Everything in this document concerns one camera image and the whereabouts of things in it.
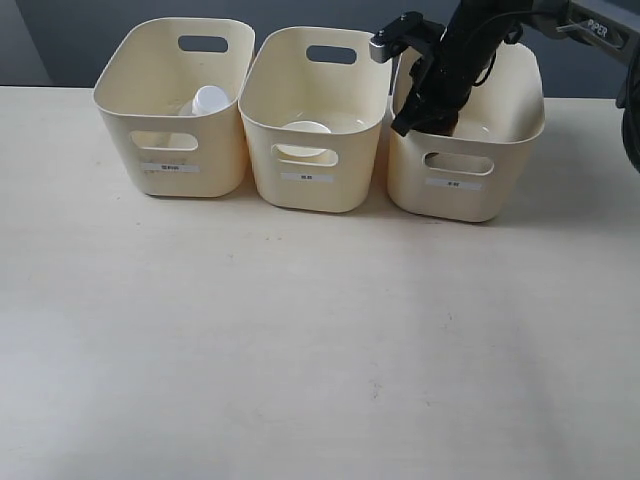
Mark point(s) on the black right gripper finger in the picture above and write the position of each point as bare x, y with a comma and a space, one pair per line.
432, 121

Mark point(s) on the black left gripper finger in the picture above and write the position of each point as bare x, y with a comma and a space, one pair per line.
410, 116

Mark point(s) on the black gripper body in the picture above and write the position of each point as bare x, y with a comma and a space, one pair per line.
462, 54

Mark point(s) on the white paper cup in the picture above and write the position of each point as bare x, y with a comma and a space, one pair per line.
304, 154

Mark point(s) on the clear plastic bottle white cap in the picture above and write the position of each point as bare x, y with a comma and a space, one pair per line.
208, 99

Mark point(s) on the brown wooden cup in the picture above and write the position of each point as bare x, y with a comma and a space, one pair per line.
449, 124

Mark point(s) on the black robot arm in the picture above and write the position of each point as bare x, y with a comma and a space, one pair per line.
607, 27

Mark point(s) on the right cream plastic bin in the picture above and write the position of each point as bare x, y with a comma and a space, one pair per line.
469, 175

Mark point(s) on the cream plastic bin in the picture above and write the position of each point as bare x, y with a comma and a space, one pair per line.
469, 175
312, 106
158, 66

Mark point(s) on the middle cream plastic bin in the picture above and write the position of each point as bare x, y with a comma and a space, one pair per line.
312, 106

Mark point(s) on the left cream plastic bin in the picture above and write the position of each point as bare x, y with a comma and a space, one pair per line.
158, 66

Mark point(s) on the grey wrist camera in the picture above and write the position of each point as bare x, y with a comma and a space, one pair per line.
391, 40

